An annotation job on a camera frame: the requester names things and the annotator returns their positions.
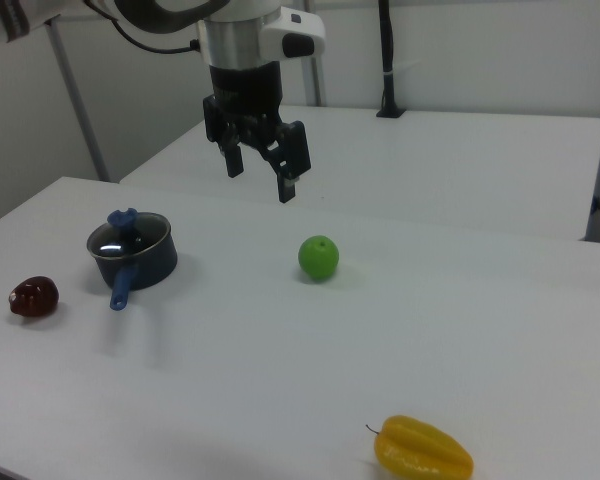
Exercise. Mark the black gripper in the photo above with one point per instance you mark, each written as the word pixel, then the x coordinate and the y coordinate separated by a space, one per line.
pixel 247 90

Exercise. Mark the glass lid with blue knob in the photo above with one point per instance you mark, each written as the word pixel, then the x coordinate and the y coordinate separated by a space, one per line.
pixel 130 240

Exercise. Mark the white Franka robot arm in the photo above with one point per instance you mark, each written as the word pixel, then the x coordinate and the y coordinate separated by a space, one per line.
pixel 240 35

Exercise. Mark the green toy apple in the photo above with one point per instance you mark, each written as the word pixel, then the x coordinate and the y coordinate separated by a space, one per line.
pixel 318 257

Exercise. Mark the dark blue saucepan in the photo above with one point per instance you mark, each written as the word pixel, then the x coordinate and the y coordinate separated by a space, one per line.
pixel 145 265

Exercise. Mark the black pole with base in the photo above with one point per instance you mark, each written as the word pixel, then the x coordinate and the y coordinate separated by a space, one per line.
pixel 389 60

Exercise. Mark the dark red toy fruit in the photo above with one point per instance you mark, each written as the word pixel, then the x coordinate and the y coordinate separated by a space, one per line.
pixel 32 296

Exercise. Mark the yellow toy starfruit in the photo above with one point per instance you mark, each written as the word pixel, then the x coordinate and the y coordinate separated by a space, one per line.
pixel 420 452

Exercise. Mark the grey metal frame post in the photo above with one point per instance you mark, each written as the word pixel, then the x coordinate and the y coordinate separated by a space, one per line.
pixel 314 82
pixel 77 100

